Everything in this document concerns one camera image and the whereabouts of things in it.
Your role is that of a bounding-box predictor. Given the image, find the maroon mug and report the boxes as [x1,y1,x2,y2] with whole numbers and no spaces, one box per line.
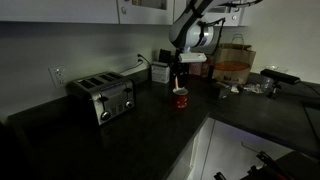
[173,88,188,109]

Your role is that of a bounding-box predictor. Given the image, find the upper white cabinets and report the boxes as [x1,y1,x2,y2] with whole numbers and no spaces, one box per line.
[0,0,249,27]

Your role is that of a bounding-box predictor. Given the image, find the pink box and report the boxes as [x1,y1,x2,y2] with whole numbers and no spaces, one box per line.
[189,63,210,77]

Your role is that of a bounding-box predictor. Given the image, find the toaster power cable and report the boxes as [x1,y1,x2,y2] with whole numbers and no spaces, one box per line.
[118,53,153,75]

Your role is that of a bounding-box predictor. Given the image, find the clear plastic container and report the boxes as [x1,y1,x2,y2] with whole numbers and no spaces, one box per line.
[244,76,273,94]

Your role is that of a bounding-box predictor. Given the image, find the white napkin box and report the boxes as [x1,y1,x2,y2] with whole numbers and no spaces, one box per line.
[151,62,170,83]

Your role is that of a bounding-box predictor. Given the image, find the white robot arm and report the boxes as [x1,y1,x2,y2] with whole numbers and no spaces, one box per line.
[169,0,262,76]

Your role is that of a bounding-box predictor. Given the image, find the orange marker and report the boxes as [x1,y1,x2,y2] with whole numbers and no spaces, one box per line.
[174,76,179,89]

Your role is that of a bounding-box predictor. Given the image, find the white wall outlet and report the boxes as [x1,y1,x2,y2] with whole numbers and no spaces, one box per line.
[49,66,66,88]

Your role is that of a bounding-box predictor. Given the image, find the black camera on stand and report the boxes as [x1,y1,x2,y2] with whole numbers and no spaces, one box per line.
[260,69,301,99]

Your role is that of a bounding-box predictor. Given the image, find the silver four-slot toaster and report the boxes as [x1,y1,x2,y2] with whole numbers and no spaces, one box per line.
[66,72,135,125]

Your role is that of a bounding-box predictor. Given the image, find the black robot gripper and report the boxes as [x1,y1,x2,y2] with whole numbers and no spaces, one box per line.
[170,49,189,78]

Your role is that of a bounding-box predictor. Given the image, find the brown paper bag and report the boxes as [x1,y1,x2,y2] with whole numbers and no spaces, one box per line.
[212,34,256,84]

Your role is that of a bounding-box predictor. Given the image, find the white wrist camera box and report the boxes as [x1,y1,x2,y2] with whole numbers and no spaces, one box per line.
[178,53,207,63]

